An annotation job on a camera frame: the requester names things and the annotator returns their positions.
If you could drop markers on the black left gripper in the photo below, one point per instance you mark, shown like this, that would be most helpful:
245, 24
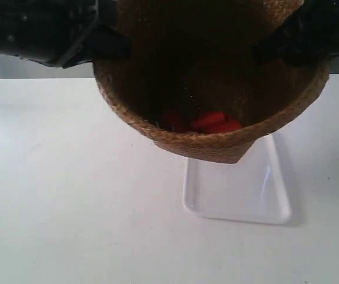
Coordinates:
53, 33

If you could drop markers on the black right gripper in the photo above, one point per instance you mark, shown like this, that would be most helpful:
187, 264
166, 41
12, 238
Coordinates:
309, 33

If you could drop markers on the white rectangular plastic tray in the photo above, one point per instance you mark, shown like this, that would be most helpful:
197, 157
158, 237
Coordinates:
252, 190

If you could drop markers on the red cylinder middle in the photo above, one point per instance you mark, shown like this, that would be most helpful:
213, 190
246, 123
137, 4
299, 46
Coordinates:
222, 127

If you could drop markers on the brown woven basket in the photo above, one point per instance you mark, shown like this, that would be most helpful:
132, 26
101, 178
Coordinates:
194, 57

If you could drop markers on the red cylinder upper right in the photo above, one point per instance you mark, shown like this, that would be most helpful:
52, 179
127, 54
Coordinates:
207, 120

